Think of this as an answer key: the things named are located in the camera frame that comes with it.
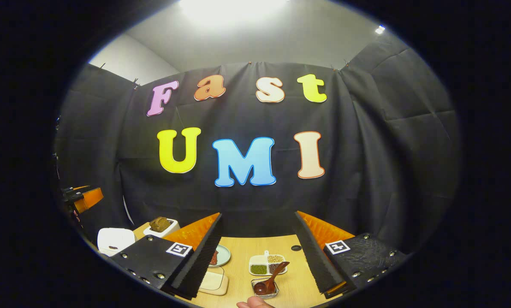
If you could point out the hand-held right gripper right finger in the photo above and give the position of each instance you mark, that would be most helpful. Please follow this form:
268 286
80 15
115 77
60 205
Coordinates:
315 265

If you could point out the brown meat piece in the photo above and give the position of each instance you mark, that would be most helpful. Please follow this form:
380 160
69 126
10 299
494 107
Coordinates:
214 258

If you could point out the small ceiling light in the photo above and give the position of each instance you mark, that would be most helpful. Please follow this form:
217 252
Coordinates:
380 29

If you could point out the light green plate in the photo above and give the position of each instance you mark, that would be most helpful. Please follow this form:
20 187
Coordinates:
224 256

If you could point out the clear chopstick holder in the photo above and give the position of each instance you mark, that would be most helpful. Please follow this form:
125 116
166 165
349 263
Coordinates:
275 287

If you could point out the large ceiling light panel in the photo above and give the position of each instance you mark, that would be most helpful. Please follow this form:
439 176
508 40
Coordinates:
234 9

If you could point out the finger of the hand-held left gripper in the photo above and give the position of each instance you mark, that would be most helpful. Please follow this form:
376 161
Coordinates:
78 197
69 190

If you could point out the brown wooden spoon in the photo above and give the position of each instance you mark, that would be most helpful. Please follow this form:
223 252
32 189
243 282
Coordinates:
260 288

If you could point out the cream cutting board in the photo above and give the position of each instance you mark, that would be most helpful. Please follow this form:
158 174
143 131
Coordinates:
215 283

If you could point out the black table grommet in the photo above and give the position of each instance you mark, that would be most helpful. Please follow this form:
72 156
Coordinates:
296 248

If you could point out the white divided rice dish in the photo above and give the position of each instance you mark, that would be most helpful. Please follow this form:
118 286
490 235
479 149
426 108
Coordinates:
259 269

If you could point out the white toaster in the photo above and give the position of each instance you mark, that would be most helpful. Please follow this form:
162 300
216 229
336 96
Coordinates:
173 226

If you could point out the brown bread slice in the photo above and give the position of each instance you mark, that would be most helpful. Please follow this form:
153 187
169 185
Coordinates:
164 223
155 226

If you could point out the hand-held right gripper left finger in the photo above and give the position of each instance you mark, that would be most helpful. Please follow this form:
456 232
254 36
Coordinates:
200 265

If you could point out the white rice cooker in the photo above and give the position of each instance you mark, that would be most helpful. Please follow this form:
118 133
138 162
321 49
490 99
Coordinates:
114 239

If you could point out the black backdrop cloth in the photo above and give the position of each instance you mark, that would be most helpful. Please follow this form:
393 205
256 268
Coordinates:
366 149

